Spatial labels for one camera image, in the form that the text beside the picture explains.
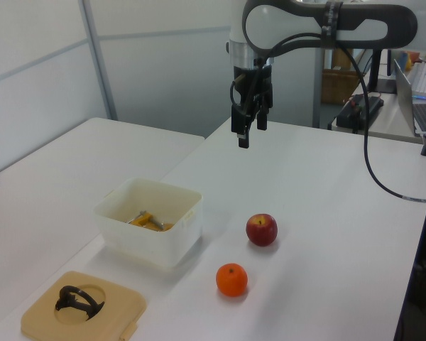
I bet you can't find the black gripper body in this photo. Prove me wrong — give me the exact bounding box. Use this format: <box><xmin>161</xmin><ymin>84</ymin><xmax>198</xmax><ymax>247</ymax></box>
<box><xmin>232</xmin><ymin>65</ymin><xmax>274</xmax><ymax>107</ymax></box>

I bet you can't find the red apple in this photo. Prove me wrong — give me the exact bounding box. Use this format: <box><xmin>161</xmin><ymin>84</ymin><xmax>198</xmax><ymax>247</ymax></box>
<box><xmin>246</xmin><ymin>213</ymin><xmax>278</xmax><ymax>248</ymax></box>

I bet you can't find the orange fruit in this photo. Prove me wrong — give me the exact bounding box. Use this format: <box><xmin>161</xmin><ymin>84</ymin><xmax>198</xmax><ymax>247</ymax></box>
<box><xmin>215</xmin><ymin>262</ymin><xmax>249</xmax><ymax>298</ymax></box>

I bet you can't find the white plastic container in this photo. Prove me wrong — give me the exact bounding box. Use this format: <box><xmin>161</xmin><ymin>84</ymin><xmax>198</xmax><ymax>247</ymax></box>
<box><xmin>92</xmin><ymin>177</ymin><xmax>204</xmax><ymax>273</ymax></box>

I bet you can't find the beige container lid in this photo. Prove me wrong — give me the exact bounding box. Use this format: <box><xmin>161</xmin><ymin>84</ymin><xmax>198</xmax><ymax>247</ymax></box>
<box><xmin>20</xmin><ymin>271</ymin><xmax>147</xmax><ymax>341</ymax></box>

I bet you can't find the black electronics box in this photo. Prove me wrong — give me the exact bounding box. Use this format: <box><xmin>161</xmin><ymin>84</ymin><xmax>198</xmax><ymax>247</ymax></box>
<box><xmin>336</xmin><ymin>93</ymin><xmax>385</xmax><ymax>134</ymax></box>

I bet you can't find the black monitor stand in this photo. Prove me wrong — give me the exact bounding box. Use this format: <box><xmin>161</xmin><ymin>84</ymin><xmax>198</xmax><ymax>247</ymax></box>
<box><xmin>363</xmin><ymin>49</ymin><xmax>398</xmax><ymax>94</ymax></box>

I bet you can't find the large yellow C-clamp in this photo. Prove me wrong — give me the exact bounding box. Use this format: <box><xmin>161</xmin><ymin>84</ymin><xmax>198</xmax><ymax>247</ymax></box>
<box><xmin>127</xmin><ymin>210</ymin><xmax>175</xmax><ymax>233</ymax></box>

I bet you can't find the silver laptop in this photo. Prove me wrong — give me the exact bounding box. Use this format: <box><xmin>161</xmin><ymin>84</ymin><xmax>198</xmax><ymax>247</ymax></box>
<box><xmin>393</xmin><ymin>58</ymin><xmax>426</xmax><ymax>136</ymax></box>

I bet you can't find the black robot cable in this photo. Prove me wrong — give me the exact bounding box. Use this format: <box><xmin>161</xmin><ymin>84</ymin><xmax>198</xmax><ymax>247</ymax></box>
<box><xmin>248</xmin><ymin>31</ymin><xmax>426</xmax><ymax>206</ymax></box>

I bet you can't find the grey partition post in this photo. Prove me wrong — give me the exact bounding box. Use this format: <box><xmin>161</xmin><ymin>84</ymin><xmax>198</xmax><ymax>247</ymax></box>
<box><xmin>77</xmin><ymin>0</ymin><xmax>119</xmax><ymax>122</ymax></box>

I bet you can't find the black lid handle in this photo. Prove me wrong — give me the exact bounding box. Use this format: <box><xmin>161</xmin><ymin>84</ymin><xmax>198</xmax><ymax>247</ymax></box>
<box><xmin>55</xmin><ymin>285</ymin><xmax>106</xmax><ymax>322</ymax></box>

